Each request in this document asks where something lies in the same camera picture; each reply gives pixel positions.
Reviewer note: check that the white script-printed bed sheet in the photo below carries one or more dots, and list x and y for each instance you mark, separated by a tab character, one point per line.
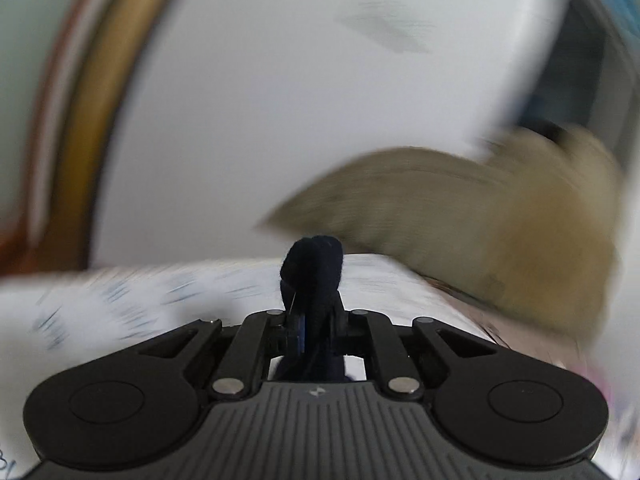
165	290

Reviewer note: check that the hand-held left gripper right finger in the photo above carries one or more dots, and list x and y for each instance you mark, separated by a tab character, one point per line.
334	327

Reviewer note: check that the dark navy garment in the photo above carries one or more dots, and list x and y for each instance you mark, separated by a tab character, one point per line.
312	280

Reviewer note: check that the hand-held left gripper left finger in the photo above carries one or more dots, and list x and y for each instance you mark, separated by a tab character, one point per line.
299	332

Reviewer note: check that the wooden door frame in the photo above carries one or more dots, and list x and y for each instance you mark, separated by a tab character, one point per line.
75	125

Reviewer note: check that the dark window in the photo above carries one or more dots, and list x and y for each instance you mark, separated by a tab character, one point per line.
575	65

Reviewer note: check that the tan upholstered headboard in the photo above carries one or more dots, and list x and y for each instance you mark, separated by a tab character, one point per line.
480	230

